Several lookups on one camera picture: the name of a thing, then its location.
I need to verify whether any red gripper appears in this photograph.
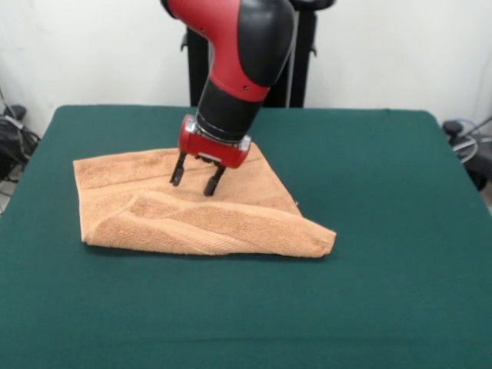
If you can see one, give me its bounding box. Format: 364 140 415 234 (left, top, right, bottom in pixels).
169 114 253 198

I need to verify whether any tan terry towel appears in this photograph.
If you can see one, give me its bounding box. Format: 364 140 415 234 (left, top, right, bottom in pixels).
72 144 338 259

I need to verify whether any dark green table cloth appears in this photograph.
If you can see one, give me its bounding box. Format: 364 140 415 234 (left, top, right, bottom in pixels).
0 104 492 369

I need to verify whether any black chair base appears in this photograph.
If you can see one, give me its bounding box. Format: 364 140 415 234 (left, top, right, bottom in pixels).
0 103 42 184

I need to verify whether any grey chair base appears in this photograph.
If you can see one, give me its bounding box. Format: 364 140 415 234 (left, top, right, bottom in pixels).
441 117 492 191

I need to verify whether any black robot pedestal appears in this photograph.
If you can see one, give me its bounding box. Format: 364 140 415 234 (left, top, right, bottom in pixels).
179 0 335 108

